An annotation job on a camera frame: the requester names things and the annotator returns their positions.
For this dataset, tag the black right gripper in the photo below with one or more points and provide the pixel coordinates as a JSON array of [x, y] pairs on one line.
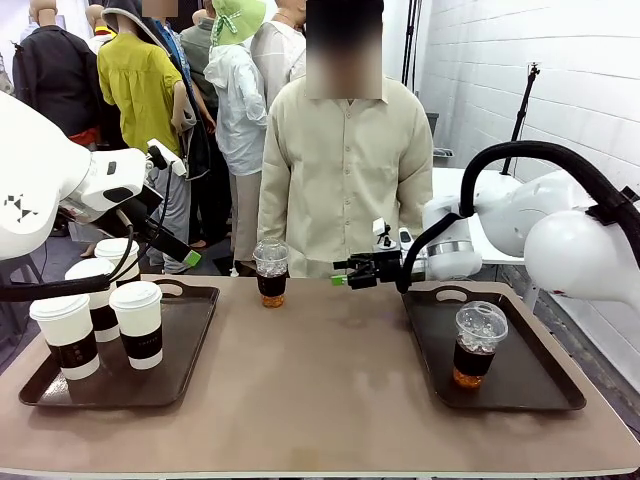
[[387, 270]]

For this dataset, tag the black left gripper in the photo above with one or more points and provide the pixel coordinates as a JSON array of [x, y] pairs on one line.
[[137, 210]]

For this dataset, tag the white paper cup black sleeve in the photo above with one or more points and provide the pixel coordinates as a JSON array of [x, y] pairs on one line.
[[136, 320], [112, 248], [87, 268], [65, 325]]

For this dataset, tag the clear iced coffee cup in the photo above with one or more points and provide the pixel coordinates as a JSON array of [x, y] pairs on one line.
[[271, 285], [477, 360]]

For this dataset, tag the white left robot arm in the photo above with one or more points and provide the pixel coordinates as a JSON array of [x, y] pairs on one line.
[[30, 165]]

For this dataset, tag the person's right forearm beige sleeve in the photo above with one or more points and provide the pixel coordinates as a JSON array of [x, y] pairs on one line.
[[272, 210]]

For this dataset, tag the person's left forearm beige sleeve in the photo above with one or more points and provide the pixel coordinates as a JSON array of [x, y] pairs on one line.
[[417, 180]]

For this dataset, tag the dark brown plastic tray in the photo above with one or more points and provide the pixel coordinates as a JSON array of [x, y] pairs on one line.
[[165, 350], [525, 360]]

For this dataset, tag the tray of clear plastic clutter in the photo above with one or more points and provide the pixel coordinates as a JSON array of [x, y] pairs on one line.
[[444, 152]]

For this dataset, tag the person in beige shirt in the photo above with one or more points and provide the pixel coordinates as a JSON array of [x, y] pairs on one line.
[[345, 175]]

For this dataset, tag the mannequin in white hoodie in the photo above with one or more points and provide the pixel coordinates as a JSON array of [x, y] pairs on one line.
[[235, 100]]

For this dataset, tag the grey plastic bin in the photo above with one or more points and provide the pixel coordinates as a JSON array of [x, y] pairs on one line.
[[433, 130]]

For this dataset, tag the mannequin in grey-green shirt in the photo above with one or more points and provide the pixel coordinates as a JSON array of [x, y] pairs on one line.
[[197, 55]]

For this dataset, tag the bystander in blue shirt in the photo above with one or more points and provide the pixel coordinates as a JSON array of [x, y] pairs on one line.
[[172, 37]]

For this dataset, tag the mannequin in white blouse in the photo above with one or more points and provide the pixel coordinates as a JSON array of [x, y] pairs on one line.
[[280, 55]]

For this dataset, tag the mannequin with red collar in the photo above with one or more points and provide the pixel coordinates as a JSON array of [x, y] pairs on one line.
[[100, 40]]

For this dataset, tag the black light stand pole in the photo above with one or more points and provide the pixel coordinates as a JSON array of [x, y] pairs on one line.
[[411, 50]]

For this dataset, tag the green sun hat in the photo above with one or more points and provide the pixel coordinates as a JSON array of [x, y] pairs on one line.
[[240, 20]]

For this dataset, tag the dark grey brimmed hat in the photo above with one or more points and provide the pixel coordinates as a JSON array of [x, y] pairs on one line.
[[117, 15]]

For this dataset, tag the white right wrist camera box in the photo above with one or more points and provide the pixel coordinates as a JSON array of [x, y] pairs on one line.
[[380, 227]]

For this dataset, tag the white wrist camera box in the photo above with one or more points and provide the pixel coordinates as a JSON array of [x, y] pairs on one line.
[[165, 156], [380, 227]]

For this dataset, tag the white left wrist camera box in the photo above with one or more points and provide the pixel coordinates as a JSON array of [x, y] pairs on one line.
[[165, 156]]

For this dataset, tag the black camera tripod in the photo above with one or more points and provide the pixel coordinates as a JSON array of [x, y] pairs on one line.
[[522, 110]]

